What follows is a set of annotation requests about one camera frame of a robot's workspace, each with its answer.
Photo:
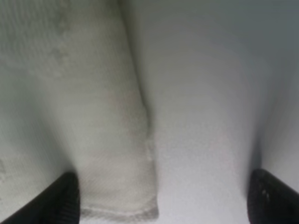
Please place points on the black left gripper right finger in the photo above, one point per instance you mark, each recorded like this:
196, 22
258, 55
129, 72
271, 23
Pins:
270, 201

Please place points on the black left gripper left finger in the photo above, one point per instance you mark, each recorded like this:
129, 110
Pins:
57, 204

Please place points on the cream white towel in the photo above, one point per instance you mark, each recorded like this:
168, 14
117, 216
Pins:
70, 101

